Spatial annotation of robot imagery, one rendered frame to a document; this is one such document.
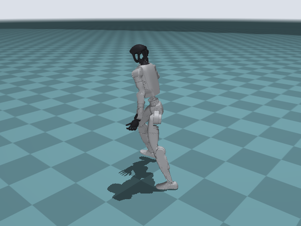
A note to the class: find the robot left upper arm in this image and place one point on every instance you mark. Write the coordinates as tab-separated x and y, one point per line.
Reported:
137	76

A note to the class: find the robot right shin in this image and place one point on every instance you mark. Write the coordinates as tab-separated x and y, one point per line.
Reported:
145	139

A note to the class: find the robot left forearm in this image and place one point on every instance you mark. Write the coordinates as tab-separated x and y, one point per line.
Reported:
140	105

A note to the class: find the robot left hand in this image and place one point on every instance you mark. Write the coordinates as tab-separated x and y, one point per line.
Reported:
134	124

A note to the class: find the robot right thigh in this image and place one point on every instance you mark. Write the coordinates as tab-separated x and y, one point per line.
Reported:
143	128

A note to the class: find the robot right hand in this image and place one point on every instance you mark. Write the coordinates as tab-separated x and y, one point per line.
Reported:
145	54

